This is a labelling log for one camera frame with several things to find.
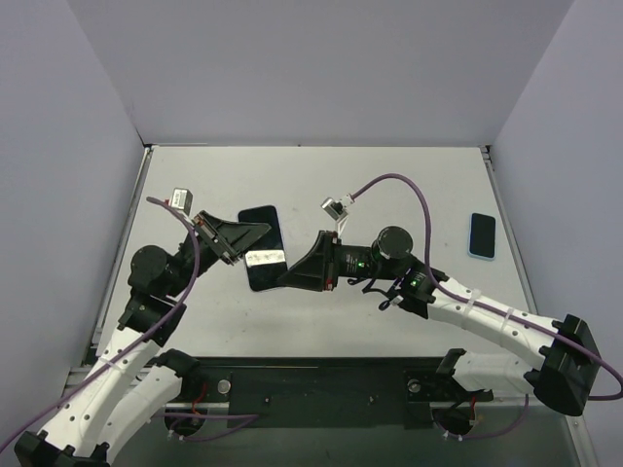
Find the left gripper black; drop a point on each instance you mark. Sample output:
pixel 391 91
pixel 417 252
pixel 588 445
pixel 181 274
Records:
pixel 212 238

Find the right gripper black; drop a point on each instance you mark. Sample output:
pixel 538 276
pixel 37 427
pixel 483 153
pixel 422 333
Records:
pixel 330 260

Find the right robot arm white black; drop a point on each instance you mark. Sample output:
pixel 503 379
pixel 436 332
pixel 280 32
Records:
pixel 550 359

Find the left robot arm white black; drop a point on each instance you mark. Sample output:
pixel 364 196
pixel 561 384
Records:
pixel 91 431

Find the phone in blue case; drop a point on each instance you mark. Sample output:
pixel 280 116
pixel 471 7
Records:
pixel 482 236

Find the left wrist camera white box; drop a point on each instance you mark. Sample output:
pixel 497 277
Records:
pixel 181 199

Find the aluminium front rail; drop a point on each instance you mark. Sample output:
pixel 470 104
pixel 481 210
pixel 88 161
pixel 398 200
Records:
pixel 198 385

